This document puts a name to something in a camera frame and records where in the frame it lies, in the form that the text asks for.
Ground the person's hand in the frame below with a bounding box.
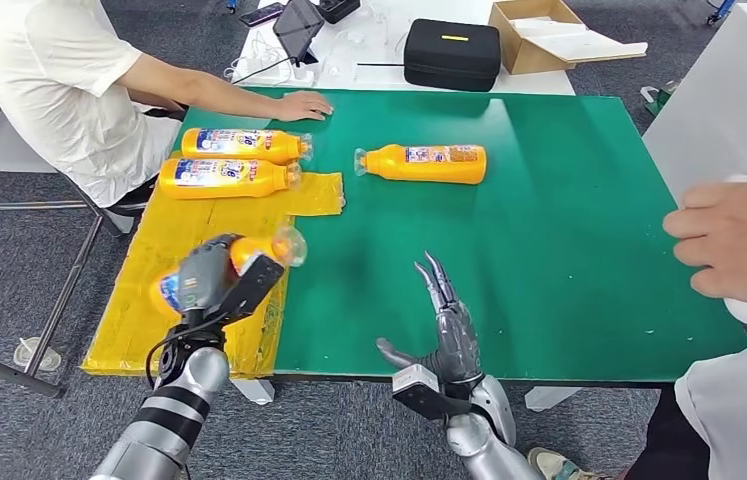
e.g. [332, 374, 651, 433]
[662, 180, 747, 314]

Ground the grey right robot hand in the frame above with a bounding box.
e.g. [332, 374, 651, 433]
[376, 250, 484, 389]

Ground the person's right hand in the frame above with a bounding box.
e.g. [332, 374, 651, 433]
[274, 90, 335, 123]

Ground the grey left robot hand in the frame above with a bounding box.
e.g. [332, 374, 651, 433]
[177, 233, 245, 316]

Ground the orange detergent bottle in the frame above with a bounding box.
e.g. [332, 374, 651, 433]
[353, 144, 488, 186]
[156, 157, 303, 201]
[147, 226, 309, 318]
[180, 127, 314, 167]

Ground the yellow taped cardboard sheet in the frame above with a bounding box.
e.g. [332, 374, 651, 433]
[81, 150, 346, 380]

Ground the black tablet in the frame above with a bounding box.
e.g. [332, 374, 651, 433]
[272, 0, 326, 66]

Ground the black smartphone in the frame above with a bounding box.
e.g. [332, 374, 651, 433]
[240, 1, 287, 28]

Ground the small black box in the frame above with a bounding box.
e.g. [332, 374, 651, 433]
[317, 0, 362, 25]

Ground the white table foot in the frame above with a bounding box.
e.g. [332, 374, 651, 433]
[230, 377, 276, 407]
[523, 386, 586, 413]

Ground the black zip case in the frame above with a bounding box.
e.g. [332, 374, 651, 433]
[403, 18, 503, 93]

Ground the grey green sneaker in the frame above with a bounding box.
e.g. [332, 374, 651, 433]
[527, 448, 603, 480]

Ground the green floor object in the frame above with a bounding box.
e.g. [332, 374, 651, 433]
[639, 80, 681, 119]

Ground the person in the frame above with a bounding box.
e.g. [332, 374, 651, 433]
[624, 324, 747, 480]
[0, 0, 335, 210]

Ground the clear plastic cup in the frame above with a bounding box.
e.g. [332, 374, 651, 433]
[13, 336, 63, 372]

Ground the brown cardboard box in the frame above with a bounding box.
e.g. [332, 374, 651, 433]
[488, 0, 585, 77]

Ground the white table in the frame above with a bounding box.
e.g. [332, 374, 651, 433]
[232, 0, 576, 97]

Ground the white foam sheet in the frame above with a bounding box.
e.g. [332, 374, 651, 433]
[512, 17, 649, 66]

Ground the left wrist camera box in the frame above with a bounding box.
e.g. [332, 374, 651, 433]
[210, 253, 286, 327]

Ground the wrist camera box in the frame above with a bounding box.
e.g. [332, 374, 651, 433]
[391, 364, 474, 422]
[210, 253, 286, 327]

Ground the black cable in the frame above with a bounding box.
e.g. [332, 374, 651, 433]
[231, 56, 296, 86]

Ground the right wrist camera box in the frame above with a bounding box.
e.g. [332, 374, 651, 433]
[391, 364, 474, 422]

